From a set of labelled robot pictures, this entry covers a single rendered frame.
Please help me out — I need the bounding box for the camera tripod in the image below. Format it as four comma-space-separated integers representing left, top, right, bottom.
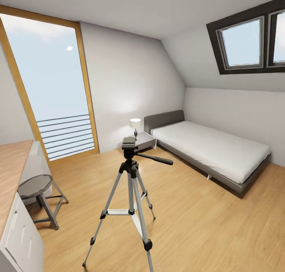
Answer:
82, 137, 173, 272

